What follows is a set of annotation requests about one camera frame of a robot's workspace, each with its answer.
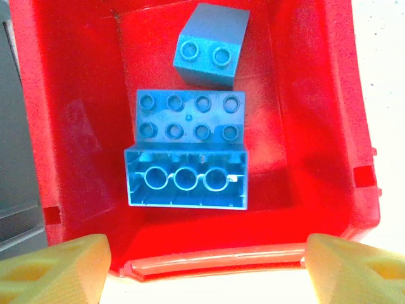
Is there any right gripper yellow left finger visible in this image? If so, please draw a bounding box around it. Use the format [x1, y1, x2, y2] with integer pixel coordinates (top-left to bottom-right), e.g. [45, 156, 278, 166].
[0, 233, 112, 304]

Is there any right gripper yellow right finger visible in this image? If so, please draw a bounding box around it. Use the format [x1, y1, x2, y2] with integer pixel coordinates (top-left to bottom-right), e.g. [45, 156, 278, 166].
[304, 233, 405, 304]

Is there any blue lego brick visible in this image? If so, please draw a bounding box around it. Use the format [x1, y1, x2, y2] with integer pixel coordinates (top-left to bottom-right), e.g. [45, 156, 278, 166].
[123, 144, 250, 210]
[135, 89, 247, 151]

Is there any small blue slope lego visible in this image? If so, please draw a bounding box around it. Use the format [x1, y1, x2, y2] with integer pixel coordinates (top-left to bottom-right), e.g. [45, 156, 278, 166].
[173, 3, 251, 89]

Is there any gray plastic container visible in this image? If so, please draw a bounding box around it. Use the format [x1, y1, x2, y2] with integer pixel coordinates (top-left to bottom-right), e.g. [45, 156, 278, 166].
[0, 0, 49, 251]

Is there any red plastic container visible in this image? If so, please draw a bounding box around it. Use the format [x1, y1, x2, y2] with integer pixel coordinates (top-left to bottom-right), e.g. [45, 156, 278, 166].
[8, 0, 382, 282]

